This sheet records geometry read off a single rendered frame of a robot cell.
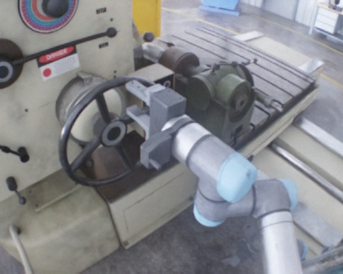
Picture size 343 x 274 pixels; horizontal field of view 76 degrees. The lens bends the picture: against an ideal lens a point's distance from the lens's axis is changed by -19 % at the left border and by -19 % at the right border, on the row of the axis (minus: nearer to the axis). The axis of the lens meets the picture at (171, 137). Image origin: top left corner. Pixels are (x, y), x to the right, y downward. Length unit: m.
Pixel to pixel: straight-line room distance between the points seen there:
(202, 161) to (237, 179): 0.07
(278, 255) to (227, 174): 0.19
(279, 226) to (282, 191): 0.08
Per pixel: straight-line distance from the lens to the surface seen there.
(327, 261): 0.82
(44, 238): 1.48
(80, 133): 0.85
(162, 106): 0.48
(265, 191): 0.54
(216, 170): 0.43
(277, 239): 0.51
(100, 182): 0.85
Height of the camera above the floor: 1.82
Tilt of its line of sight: 43 degrees down
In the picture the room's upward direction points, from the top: 2 degrees clockwise
